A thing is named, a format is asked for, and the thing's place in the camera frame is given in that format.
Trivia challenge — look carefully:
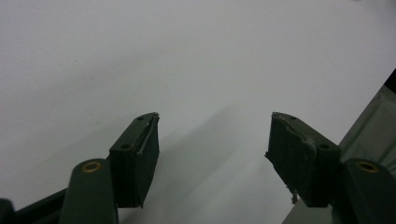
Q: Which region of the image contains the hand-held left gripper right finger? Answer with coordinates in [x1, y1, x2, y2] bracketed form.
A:
[264, 111, 343, 209]

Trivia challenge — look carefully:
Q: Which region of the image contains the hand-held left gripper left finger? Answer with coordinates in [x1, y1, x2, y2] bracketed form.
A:
[108, 111, 161, 209]

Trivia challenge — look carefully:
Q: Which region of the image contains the grey cloth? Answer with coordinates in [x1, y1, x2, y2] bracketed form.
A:
[281, 83, 396, 224]

